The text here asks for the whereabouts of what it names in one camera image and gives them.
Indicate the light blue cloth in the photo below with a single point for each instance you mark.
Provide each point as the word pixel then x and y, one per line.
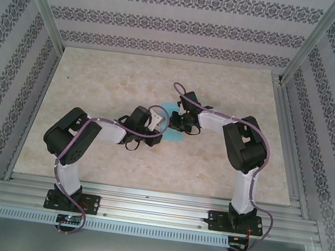
pixel 173 135

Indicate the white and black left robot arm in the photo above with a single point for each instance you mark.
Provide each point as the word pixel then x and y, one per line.
pixel 110 131

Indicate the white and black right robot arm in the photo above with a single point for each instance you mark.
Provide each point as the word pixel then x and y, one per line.
pixel 211 124

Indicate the small circuit board green light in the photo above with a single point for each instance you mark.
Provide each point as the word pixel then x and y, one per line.
pixel 68 218

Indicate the small circuit board blue light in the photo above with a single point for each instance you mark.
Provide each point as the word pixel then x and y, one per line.
pixel 237 241

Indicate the long aluminium mounting rail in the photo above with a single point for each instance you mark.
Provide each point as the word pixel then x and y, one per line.
pixel 149 207

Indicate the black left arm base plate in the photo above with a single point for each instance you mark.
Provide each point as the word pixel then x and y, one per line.
pixel 94 204

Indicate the thin aluminium side rail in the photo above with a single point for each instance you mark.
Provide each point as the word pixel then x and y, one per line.
pixel 35 113

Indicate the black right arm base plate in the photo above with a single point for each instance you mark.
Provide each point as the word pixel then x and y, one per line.
pixel 215 221

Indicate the wide aluminium side rail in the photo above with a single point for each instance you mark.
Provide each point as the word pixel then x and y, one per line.
pixel 289 149

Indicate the aluminium frame post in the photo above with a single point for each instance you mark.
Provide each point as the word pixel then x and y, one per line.
pixel 44 5
pixel 315 40

